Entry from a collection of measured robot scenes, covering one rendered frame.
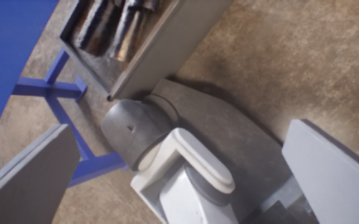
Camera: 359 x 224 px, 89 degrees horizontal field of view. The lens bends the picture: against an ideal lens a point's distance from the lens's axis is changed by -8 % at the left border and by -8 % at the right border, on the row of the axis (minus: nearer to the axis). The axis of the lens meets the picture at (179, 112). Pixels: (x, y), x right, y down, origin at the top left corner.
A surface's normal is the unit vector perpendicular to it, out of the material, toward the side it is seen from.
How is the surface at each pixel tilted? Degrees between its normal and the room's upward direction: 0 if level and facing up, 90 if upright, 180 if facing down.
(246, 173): 0
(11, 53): 90
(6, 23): 90
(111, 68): 0
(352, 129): 0
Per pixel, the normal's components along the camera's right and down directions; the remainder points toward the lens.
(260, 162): -0.39, 0.00
